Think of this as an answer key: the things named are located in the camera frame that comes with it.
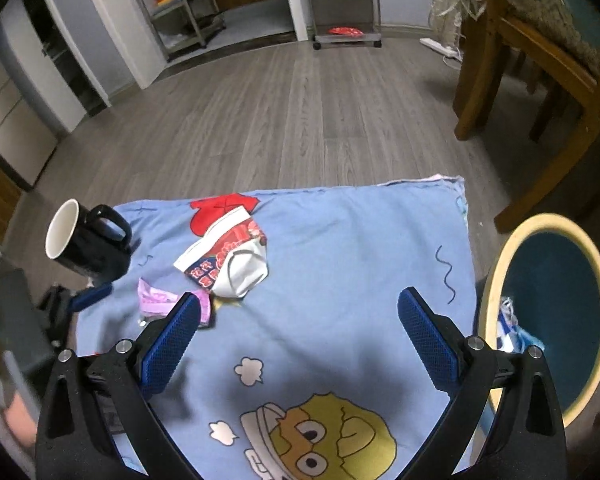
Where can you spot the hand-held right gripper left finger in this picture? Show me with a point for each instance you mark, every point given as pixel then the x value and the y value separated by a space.
pixel 167 350

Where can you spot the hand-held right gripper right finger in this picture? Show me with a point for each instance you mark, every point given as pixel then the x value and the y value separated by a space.
pixel 430 345

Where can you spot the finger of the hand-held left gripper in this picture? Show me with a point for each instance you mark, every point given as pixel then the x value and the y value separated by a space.
pixel 92 297

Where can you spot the black mug with white inside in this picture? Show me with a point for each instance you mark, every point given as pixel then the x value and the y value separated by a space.
pixel 95 255

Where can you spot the pink wrapper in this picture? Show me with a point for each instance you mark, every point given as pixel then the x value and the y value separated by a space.
pixel 152 300

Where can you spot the blue and white packet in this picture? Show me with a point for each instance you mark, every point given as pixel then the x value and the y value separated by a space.
pixel 510 330

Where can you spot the red and white snack wrapper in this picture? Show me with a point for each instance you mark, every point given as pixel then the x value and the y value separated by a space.
pixel 230 260

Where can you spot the blue bin with yellow rim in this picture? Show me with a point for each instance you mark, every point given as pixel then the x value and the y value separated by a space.
pixel 555 285

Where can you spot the person's left hand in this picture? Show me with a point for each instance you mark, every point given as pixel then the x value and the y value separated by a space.
pixel 20 420

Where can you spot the printed blue blanket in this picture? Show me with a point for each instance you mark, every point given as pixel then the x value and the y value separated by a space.
pixel 330 260

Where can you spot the white cabinet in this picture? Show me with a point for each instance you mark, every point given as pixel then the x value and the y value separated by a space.
pixel 10 110

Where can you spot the wooden chair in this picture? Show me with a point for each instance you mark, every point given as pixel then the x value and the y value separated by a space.
pixel 485 60

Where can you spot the open metal shelf rack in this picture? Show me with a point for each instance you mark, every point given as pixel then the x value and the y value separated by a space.
pixel 180 20

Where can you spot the white power strip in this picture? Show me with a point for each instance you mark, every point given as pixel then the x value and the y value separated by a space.
pixel 442 48

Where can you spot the red plastic bag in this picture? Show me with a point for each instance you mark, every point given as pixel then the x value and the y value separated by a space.
pixel 347 31

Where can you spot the metal trolley rack on wheels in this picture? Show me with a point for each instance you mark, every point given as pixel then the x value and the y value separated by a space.
pixel 342 5

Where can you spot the lace trimmed teal seat cushion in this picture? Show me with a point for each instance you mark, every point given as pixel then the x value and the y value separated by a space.
pixel 555 15

